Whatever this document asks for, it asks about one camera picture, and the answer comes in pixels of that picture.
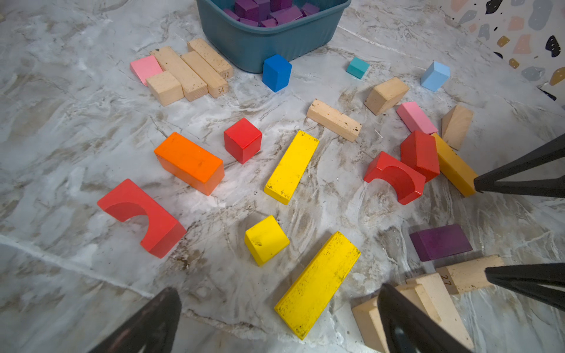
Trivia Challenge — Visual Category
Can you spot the upright yellow brick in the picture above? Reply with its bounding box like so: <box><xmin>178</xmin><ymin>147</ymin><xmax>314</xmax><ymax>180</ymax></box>
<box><xmin>431</xmin><ymin>133</ymin><xmax>478</xmax><ymax>197</ymax></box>

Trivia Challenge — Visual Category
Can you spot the natural wood cube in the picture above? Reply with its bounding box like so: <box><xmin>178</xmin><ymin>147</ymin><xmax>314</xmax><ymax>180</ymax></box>
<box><xmin>147</xmin><ymin>71</ymin><xmax>184</xmax><ymax>107</ymax></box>

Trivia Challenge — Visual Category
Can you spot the small yellow cube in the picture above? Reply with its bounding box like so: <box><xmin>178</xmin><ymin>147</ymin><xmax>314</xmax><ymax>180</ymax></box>
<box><xmin>244</xmin><ymin>216</ymin><xmax>290</xmax><ymax>266</ymax></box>

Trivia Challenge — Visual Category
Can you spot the natural wood brick right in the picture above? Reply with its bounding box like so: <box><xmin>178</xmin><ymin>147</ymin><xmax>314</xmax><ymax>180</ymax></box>
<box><xmin>441</xmin><ymin>104</ymin><xmax>474</xmax><ymax>150</ymax></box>

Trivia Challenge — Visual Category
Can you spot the light blue cube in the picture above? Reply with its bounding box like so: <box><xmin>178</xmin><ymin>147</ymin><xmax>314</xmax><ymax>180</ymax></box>
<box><xmin>420</xmin><ymin>61</ymin><xmax>450</xmax><ymax>92</ymax></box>

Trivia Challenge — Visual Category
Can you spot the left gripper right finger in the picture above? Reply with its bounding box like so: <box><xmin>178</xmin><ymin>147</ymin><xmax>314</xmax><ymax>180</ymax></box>
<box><xmin>378</xmin><ymin>284</ymin><xmax>469</xmax><ymax>352</ymax></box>

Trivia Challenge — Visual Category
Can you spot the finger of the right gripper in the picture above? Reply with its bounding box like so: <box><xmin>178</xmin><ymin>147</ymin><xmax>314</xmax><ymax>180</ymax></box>
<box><xmin>473</xmin><ymin>133</ymin><xmax>565</xmax><ymax>199</ymax></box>
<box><xmin>485</xmin><ymin>263</ymin><xmax>564</xmax><ymax>311</ymax></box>

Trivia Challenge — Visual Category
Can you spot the pink brick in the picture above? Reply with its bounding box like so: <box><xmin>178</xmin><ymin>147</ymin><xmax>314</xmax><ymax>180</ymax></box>
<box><xmin>397</xmin><ymin>101</ymin><xmax>438</xmax><ymax>135</ymax></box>

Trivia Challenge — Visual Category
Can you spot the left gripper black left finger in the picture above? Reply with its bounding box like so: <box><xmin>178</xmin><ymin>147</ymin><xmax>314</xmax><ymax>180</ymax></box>
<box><xmin>91</xmin><ymin>287</ymin><xmax>182</xmax><ymax>352</ymax></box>

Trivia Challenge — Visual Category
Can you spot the natural wood brick centre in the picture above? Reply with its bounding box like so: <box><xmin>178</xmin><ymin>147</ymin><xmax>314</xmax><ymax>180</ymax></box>
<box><xmin>364</xmin><ymin>77</ymin><xmax>409</xmax><ymax>116</ymax></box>

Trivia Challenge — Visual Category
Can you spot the red arch brick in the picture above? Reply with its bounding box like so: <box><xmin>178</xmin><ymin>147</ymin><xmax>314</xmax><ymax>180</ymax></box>
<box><xmin>96</xmin><ymin>178</ymin><xmax>188</xmax><ymax>260</ymax></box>
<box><xmin>363</xmin><ymin>151</ymin><xmax>425</xmax><ymax>205</ymax></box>

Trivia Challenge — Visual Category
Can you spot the teal storage bin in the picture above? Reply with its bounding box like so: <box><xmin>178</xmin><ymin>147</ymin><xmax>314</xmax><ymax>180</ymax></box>
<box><xmin>197</xmin><ymin>0</ymin><xmax>351</xmax><ymax>74</ymax></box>

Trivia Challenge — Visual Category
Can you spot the red arch brick centre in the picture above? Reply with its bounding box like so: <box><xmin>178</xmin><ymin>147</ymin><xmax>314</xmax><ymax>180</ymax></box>
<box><xmin>363</xmin><ymin>151</ymin><xmax>425</xmax><ymax>205</ymax></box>

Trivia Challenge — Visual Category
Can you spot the natural wood flat brick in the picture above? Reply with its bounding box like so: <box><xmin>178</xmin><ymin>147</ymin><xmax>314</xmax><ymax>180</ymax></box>
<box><xmin>436</xmin><ymin>255</ymin><xmax>505</xmax><ymax>295</ymax></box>

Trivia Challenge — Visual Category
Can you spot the long natural wood brick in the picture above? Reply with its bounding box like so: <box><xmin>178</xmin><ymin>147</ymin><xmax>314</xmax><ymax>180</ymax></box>
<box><xmin>150</xmin><ymin>46</ymin><xmax>208</xmax><ymax>101</ymax></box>

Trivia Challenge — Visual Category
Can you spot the natural wood arch brick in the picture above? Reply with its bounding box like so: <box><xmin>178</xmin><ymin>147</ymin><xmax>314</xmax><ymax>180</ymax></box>
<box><xmin>353</xmin><ymin>273</ymin><xmax>475</xmax><ymax>352</ymax></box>

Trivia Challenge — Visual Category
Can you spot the red cube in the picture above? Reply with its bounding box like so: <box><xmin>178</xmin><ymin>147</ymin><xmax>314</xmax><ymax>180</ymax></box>
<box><xmin>224</xmin><ymin>118</ymin><xmax>263</xmax><ymax>164</ymax></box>

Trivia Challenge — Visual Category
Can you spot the orange brick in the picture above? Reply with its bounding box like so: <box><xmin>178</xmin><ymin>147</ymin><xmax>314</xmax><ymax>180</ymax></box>
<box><xmin>154</xmin><ymin>132</ymin><xmax>225</xmax><ymax>196</ymax></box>

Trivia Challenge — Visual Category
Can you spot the purple brick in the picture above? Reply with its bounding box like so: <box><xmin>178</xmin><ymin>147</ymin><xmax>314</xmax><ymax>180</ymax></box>
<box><xmin>410</xmin><ymin>224</ymin><xmax>472</xmax><ymax>262</ymax></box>

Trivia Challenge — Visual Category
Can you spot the natural wood brick slanted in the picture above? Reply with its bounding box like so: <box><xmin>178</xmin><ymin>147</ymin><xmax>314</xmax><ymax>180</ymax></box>
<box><xmin>307</xmin><ymin>99</ymin><xmax>362</xmax><ymax>142</ymax></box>

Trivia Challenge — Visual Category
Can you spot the long yellow brick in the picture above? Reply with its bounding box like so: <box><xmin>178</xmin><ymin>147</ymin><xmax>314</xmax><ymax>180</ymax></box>
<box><xmin>264</xmin><ymin>131</ymin><xmax>319</xmax><ymax>205</ymax></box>
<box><xmin>275</xmin><ymin>232</ymin><xmax>361</xmax><ymax>340</ymax></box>

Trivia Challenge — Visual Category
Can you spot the small pink cube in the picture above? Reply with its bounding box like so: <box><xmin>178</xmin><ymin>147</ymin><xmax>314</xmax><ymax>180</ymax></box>
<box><xmin>129</xmin><ymin>55</ymin><xmax>163</xmax><ymax>86</ymax></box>

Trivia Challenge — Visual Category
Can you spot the red arch brick left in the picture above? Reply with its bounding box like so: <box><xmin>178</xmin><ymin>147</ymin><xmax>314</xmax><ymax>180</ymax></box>
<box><xmin>96</xmin><ymin>178</ymin><xmax>188</xmax><ymax>260</ymax></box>

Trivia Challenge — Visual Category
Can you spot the teal cube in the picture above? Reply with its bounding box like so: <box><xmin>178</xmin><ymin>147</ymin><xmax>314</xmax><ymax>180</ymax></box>
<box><xmin>347</xmin><ymin>57</ymin><xmax>370</xmax><ymax>79</ymax></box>

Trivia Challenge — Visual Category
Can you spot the long yellow brick lower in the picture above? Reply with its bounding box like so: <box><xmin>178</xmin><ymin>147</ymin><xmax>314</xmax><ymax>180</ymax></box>
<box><xmin>275</xmin><ymin>232</ymin><xmax>361</xmax><ymax>340</ymax></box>

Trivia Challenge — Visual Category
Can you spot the long yellow brick upper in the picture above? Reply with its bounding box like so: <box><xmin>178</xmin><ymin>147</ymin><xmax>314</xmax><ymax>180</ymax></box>
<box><xmin>264</xmin><ymin>131</ymin><xmax>319</xmax><ymax>205</ymax></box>

